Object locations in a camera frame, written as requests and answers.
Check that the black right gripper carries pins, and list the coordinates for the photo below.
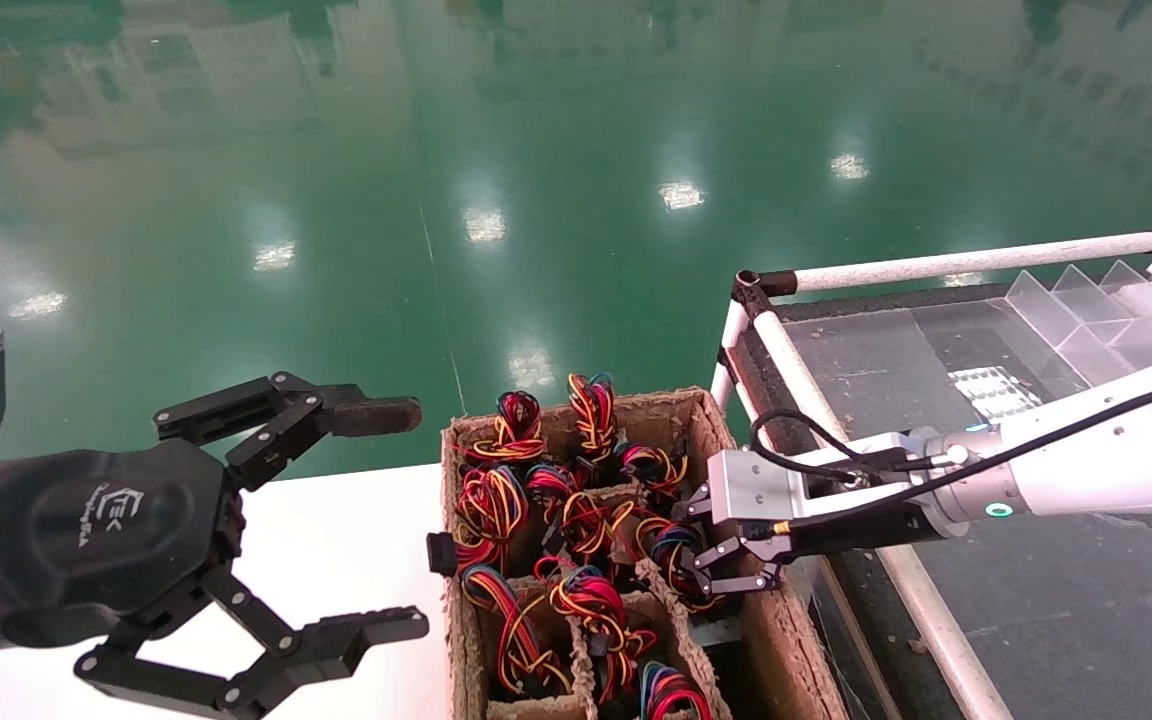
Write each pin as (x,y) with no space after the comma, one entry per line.
(866,530)

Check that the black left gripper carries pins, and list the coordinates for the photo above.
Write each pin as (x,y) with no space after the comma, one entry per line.
(86,530)

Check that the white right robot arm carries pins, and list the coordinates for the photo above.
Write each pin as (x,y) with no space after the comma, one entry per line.
(1116,470)

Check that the brown cardboard divider box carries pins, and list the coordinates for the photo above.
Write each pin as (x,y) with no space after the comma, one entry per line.
(781,650)

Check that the black rack surface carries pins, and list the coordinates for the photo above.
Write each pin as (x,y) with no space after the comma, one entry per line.
(1086,620)

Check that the clear acrylic divider tray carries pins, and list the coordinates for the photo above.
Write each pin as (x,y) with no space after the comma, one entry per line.
(1086,300)

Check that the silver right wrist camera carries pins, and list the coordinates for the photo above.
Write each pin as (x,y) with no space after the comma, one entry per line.
(751,490)

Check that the white pipe rack frame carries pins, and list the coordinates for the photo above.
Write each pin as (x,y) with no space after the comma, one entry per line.
(976,262)

